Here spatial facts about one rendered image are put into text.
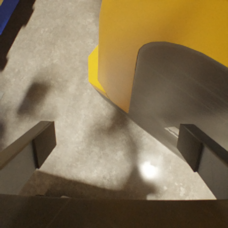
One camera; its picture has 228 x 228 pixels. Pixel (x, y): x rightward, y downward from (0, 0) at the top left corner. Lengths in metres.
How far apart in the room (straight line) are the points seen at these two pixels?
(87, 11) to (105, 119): 0.71
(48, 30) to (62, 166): 0.86
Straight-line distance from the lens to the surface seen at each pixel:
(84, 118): 0.95
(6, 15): 1.22
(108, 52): 0.17
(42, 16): 1.33
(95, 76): 0.60
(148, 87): 0.17
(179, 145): 0.17
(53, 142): 0.17
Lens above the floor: 0.90
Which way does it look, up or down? 80 degrees down
